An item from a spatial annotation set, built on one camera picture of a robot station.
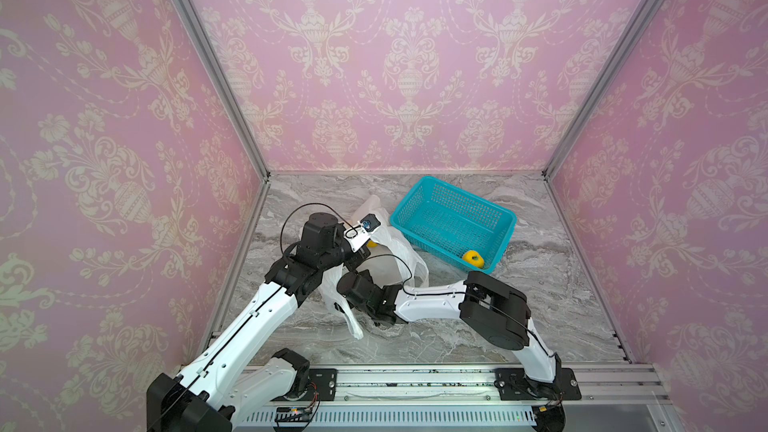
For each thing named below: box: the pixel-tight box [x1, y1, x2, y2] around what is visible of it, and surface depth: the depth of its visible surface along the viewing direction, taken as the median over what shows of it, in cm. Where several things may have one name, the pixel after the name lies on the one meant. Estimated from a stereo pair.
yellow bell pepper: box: [462, 250, 485, 269], surface depth 93 cm
